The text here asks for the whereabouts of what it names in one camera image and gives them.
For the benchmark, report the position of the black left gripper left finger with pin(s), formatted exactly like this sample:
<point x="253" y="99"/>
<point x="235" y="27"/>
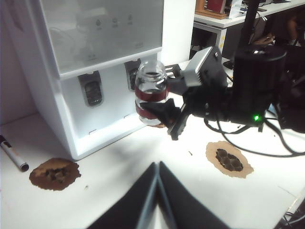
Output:
<point x="128" y="207"/>

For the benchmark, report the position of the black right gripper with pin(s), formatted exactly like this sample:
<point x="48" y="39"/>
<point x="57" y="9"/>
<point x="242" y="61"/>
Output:
<point x="212" y="102"/>

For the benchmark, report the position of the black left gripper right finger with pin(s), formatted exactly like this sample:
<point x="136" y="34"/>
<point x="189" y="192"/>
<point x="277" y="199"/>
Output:
<point x="188" y="207"/>

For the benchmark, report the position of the clear bottle with red belts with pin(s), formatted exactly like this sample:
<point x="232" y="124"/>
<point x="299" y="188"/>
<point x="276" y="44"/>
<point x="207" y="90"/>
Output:
<point x="150" y="96"/>

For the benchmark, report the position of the white AUX water dispenser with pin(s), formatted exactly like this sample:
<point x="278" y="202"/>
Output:
<point x="107" y="23"/>

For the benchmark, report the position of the small black debris bit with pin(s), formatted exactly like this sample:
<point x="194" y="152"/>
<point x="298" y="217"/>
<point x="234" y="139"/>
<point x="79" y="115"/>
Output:
<point x="190" y="152"/>

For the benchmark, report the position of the large brown patch, dark pieces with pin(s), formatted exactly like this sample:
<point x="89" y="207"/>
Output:
<point x="214" y="152"/>

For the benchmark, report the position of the brown patch with dark lumps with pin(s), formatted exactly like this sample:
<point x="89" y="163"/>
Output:
<point x="64" y="167"/>

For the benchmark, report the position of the wooden tray box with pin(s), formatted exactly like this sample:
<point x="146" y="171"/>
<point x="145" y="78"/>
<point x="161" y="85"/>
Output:
<point x="212" y="8"/>

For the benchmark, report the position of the white office desk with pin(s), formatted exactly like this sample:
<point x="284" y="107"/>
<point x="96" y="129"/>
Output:
<point x="238" y="16"/>

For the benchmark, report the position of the dark vertical pole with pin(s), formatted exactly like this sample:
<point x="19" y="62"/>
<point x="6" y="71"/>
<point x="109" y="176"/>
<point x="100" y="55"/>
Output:
<point x="250" y="21"/>

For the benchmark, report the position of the black marker pen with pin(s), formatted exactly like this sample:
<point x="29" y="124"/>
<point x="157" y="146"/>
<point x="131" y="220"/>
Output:
<point x="14" y="155"/>

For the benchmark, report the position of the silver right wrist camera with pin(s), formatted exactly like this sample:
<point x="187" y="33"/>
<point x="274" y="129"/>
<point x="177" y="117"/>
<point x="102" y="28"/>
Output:
<point x="199" y="64"/>

